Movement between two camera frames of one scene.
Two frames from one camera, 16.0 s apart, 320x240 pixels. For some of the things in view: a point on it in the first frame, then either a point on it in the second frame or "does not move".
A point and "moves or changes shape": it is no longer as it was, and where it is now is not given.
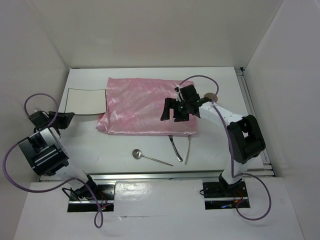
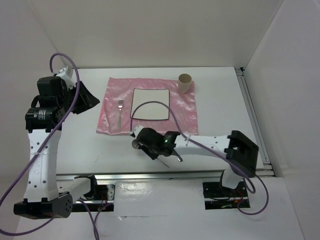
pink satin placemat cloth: (133, 106) does not move
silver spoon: (137, 154) → (135, 145)
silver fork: (187, 151) → (120, 103)
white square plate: (86, 101) moves or changes shape
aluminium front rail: (196, 175) does not move
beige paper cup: (211, 95) → (184, 80)
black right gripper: (169, 103) → (153, 155)
